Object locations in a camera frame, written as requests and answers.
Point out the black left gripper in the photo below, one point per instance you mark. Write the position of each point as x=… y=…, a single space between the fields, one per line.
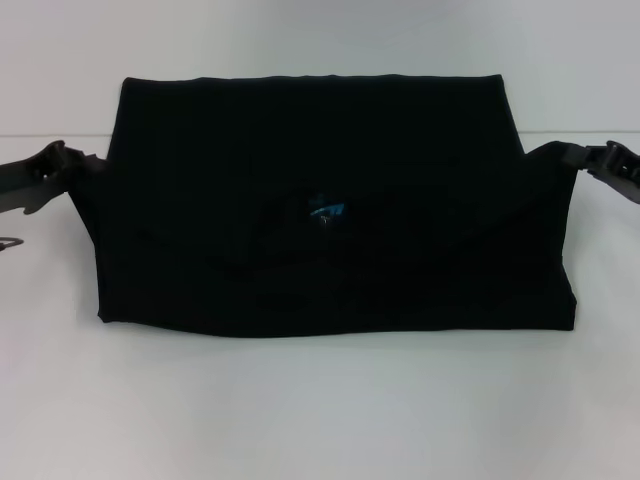
x=35 y=175

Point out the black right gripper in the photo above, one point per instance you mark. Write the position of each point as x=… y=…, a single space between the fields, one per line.
x=620 y=170

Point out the black shirt with FREE print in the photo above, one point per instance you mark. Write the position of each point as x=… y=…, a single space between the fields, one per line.
x=320 y=200

